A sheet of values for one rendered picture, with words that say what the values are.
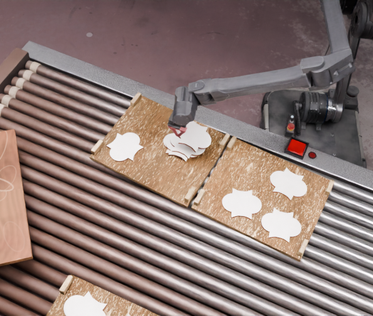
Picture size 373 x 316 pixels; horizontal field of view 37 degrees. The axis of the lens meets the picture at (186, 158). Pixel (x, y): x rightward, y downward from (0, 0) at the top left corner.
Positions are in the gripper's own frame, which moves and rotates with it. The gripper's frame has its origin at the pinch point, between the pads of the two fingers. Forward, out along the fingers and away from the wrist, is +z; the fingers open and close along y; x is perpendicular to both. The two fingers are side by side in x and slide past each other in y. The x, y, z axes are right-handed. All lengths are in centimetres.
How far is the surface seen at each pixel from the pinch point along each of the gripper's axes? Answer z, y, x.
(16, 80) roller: 12, 5, 73
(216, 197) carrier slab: 10.9, -15.9, -20.0
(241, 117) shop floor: 105, 96, -5
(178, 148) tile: 8.3, -3.2, -0.4
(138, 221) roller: 12.4, -34.5, 2.0
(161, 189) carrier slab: 10.7, -20.4, -0.7
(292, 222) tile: 10, -16, -48
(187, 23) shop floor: 106, 159, 53
